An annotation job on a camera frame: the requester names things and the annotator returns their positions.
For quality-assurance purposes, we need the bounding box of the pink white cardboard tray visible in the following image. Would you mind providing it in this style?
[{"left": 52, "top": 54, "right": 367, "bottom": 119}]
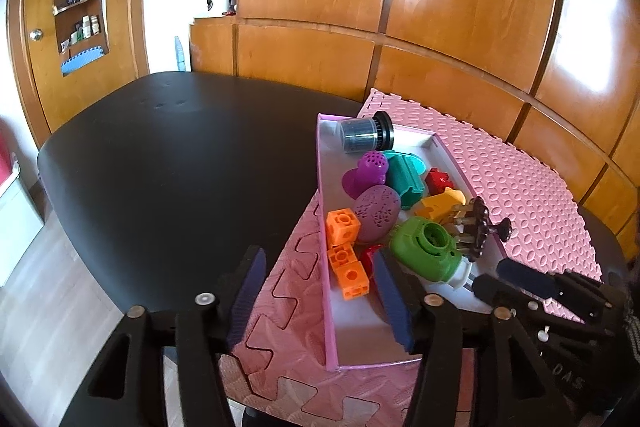
[{"left": 317, "top": 115, "right": 511, "bottom": 371}]

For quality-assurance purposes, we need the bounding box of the orange cube block toy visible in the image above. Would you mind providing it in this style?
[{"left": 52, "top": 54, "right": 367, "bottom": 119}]
[{"left": 326, "top": 208, "right": 370, "bottom": 300}]

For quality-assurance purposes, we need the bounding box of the blue foam mat piece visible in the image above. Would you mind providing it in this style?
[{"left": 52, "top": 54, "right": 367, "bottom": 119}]
[{"left": 175, "top": 36, "right": 186, "bottom": 72}]

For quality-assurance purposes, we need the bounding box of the red puzzle piece block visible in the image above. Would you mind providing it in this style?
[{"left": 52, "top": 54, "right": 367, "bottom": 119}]
[{"left": 425, "top": 168, "right": 456, "bottom": 196}]

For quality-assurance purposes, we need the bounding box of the dark brown mushroom brush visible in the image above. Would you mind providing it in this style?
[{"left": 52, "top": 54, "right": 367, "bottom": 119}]
[{"left": 444, "top": 196, "right": 513, "bottom": 262}]

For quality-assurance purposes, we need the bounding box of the magenta perforated strainer cup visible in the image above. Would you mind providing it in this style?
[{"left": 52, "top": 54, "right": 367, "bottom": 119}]
[{"left": 342, "top": 150, "right": 388, "bottom": 199}]

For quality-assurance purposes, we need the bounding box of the yellow plastic piece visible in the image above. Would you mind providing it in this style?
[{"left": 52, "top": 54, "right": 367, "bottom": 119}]
[{"left": 412, "top": 188, "right": 466, "bottom": 223}]

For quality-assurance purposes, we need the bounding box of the purple oval perforated case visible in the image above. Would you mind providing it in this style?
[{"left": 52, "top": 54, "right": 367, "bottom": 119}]
[{"left": 352, "top": 185, "right": 400, "bottom": 243}]

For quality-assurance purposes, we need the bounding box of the wooden door with shelves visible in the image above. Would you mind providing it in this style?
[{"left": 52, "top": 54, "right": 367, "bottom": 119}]
[{"left": 6, "top": 0, "right": 149, "bottom": 145}]

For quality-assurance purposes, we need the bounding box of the red white storage box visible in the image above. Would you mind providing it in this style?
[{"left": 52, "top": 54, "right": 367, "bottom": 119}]
[{"left": 1, "top": 118, "right": 43, "bottom": 286}]

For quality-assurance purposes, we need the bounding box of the green white plug device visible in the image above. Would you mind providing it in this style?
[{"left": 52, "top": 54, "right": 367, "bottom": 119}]
[{"left": 390, "top": 216, "right": 472, "bottom": 289}]

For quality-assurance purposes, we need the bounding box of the teal plastic cylinder cup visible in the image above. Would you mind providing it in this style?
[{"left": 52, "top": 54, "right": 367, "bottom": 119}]
[{"left": 383, "top": 150, "right": 426, "bottom": 210}]

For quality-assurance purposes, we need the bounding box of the pink foam puzzle mat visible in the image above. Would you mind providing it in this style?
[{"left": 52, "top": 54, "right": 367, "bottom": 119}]
[{"left": 217, "top": 86, "right": 604, "bottom": 425}]

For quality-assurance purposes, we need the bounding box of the black padded massage table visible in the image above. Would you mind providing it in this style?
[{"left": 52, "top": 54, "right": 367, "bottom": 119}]
[{"left": 37, "top": 70, "right": 640, "bottom": 427}]

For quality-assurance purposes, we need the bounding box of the red glossy cylinder bottle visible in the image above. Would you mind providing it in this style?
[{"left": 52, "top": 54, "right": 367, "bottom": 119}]
[{"left": 359, "top": 244, "right": 383, "bottom": 291}]

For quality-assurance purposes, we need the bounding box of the clear jar black lid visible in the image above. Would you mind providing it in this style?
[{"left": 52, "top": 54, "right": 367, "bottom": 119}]
[{"left": 335, "top": 110, "right": 395, "bottom": 154}]

